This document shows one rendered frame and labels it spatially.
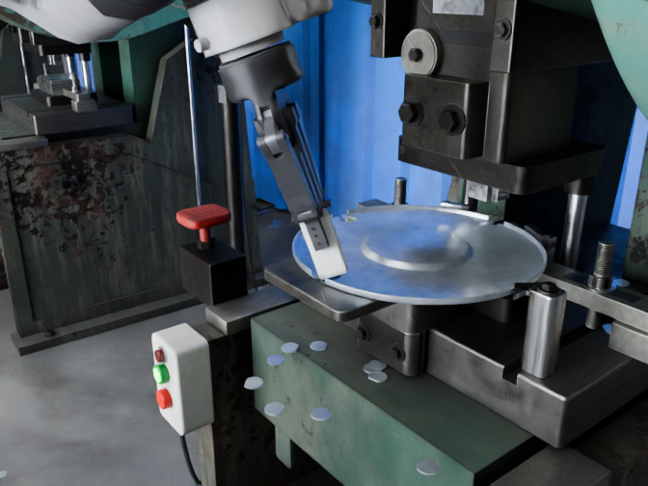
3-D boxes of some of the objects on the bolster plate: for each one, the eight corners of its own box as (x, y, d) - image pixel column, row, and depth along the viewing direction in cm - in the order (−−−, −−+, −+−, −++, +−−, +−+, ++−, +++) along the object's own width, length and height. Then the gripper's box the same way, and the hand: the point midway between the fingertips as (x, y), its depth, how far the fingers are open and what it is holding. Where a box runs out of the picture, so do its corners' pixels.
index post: (542, 380, 66) (553, 292, 62) (517, 367, 68) (526, 282, 64) (558, 370, 67) (571, 284, 64) (533, 358, 70) (544, 275, 66)
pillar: (570, 272, 83) (586, 162, 78) (554, 266, 84) (569, 158, 79) (580, 267, 84) (596, 159, 79) (564, 262, 86) (580, 155, 81)
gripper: (230, 56, 69) (307, 258, 77) (199, 72, 57) (293, 311, 64) (299, 32, 67) (369, 241, 75) (281, 43, 55) (366, 291, 63)
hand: (323, 244), depth 69 cm, fingers closed
